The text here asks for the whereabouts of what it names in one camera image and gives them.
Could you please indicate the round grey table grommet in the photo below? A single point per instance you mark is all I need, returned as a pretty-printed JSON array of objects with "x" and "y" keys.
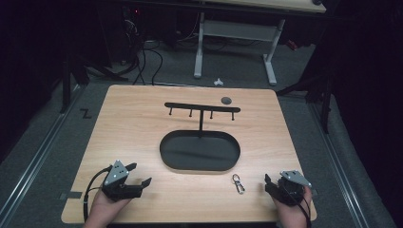
[{"x": 226, "y": 100}]

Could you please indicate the red object under desk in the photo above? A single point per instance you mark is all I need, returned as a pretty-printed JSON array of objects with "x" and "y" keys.
[{"x": 292, "y": 45}]

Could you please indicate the black metal stand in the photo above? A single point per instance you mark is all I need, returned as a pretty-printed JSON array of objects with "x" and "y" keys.
[
  {"x": 66, "y": 82},
  {"x": 324, "y": 104}
]

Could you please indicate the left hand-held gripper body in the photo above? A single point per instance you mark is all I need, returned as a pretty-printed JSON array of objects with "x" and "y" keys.
[{"x": 116, "y": 177}]

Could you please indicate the white-framed desk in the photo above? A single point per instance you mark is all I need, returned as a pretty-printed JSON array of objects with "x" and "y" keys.
[{"x": 237, "y": 31}]

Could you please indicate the person's right hand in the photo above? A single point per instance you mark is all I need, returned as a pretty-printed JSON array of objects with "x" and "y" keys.
[{"x": 293, "y": 213}]

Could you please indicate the person's left hand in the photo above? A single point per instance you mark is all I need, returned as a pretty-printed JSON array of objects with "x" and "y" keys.
[{"x": 104, "y": 209}]

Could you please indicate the black key rack with tray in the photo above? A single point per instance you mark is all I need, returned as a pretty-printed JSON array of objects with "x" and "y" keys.
[{"x": 199, "y": 150}]

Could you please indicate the metal floor rail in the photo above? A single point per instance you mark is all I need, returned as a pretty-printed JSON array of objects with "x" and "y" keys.
[
  {"x": 38, "y": 158},
  {"x": 340, "y": 171}
]

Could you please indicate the small white floor object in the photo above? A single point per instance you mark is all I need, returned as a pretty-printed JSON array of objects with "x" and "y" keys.
[{"x": 218, "y": 82}]

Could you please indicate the dark device with red light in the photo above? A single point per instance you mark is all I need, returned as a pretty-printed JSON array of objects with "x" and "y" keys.
[{"x": 131, "y": 28}]

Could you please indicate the grey tape strip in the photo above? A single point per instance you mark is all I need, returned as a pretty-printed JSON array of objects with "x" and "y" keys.
[{"x": 73, "y": 195}]

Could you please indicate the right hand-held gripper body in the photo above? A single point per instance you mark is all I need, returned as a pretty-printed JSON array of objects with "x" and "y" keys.
[{"x": 291, "y": 188}]

